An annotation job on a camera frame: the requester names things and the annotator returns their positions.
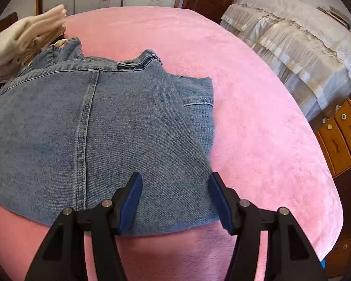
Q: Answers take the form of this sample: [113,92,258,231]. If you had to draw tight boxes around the dark wooden headboard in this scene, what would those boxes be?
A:
[0,12,19,31]

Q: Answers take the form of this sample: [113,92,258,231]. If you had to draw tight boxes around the ribbed knit folded sweater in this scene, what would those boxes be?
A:
[18,26,68,66]

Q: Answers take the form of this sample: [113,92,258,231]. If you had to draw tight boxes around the pink bed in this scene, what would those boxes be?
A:
[0,6,344,281]

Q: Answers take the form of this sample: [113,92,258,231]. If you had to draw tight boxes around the white fluffy folded sweater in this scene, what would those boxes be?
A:
[0,4,68,78]

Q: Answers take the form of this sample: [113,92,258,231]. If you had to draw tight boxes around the lace covered furniture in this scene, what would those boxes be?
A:
[221,0,351,122]

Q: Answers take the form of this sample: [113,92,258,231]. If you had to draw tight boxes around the blue denim jacket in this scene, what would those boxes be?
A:
[0,37,215,237]

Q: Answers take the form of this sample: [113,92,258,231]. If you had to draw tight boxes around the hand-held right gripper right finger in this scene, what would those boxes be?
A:
[208,172,328,281]

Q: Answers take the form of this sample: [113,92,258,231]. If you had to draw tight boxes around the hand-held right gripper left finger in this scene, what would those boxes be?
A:
[23,172,143,281]

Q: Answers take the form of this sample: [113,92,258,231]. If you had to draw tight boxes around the wooden drawer cabinet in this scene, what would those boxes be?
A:
[310,89,351,276]

